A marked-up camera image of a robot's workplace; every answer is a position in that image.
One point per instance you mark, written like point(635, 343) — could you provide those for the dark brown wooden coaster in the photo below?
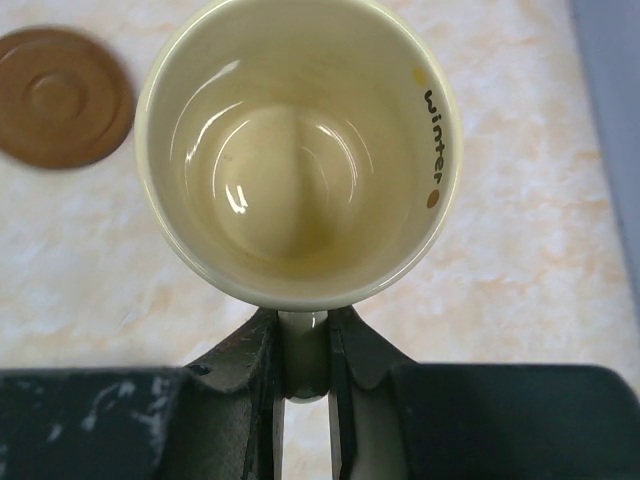
point(66, 99)

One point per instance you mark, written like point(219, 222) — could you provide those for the cream yellow mug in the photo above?
point(300, 156)

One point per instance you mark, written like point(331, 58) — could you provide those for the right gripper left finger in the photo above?
point(236, 404)

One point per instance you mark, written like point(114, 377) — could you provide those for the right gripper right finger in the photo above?
point(368, 438)

